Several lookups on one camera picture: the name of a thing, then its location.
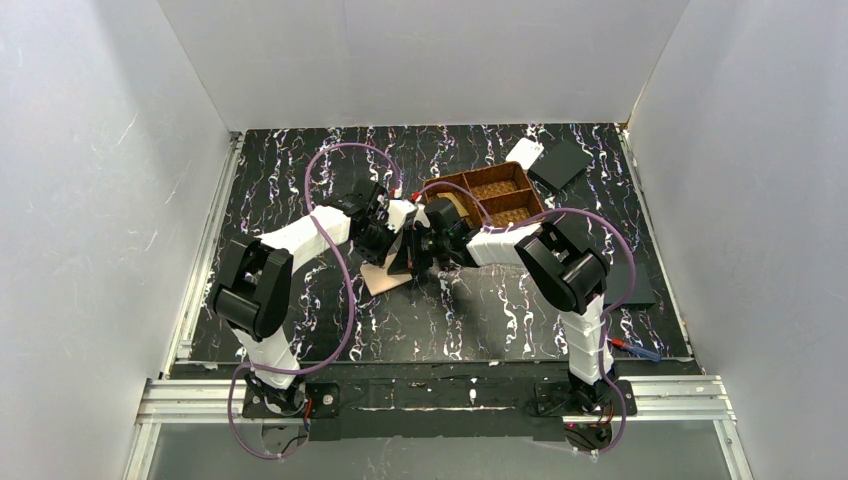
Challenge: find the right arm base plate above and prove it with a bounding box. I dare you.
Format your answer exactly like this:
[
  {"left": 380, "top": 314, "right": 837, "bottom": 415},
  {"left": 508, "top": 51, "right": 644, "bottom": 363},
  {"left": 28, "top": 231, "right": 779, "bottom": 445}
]
[{"left": 527, "top": 380, "right": 638, "bottom": 417}]

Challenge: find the brown woven divided basket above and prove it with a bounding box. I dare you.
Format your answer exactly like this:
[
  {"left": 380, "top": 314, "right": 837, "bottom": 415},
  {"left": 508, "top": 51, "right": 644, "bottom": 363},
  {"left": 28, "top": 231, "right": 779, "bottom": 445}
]
[{"left": 421, "top": 162, "right": 544, "bottom": 228}]

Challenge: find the gold card lying beneath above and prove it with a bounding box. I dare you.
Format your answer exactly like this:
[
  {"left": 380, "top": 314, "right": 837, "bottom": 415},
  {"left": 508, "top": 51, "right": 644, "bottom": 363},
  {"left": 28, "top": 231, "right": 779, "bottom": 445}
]
[{"left": 436, "top": 192, "right": 469, "bottom": 218}]

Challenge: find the black pad on table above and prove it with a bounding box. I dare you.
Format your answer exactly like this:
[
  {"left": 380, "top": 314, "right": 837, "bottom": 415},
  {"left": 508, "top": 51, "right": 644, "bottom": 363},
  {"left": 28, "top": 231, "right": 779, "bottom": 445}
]
[{"left": 602, "top": 262, "right": 658, "bottom": 309}]

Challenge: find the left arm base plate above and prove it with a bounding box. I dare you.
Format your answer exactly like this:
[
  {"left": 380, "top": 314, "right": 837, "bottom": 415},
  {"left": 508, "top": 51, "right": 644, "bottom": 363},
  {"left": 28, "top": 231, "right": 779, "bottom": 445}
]
[{"left": 241, "top": 383, "right": 341, "bottom": 419}]

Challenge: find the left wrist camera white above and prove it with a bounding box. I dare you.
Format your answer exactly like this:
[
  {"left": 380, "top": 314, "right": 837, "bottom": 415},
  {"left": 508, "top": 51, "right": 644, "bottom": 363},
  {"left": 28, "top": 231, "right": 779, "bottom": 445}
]
[{"left": 386, "top": 199, "right": 418, "bottom": 232}]

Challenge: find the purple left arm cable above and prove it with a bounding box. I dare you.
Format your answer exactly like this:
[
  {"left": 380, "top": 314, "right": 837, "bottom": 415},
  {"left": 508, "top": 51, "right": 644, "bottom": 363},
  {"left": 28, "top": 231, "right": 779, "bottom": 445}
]
[{"left": 227, "top": 142, "right": 403, "bottom": 462}]

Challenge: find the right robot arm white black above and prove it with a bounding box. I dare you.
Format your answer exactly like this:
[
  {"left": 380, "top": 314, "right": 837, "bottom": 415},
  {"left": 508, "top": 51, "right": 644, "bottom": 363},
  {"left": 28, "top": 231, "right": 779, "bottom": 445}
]
[{"left": 388, "top": 200, "right": 613, "bottom": 386}]

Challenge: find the white small box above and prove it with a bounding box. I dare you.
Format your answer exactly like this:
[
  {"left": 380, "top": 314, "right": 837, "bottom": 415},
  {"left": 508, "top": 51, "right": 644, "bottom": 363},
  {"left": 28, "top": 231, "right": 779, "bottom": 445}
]
[{"left": 505, "top": 138, "right": 544, "bottom": 171}]

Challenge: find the black flat box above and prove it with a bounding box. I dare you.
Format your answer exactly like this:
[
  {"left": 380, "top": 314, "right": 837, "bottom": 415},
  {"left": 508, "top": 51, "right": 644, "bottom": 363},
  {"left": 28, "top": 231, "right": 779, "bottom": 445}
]
[{"left": 527, "top": 140, "right": 593, "bottom": 192}]

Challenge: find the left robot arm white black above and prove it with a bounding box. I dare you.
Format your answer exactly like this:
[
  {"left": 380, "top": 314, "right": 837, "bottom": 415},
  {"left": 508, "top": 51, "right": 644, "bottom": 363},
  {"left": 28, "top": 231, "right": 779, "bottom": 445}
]
[{"left": 210, "top": 180, "right": 417, "bottom": 391}]

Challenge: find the red blue screwdriver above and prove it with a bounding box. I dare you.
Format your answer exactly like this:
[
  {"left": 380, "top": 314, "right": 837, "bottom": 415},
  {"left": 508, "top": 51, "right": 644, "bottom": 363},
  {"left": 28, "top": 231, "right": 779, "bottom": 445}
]
[{"left": 609, "top": 338, "right": 663, "bottom": 363}]

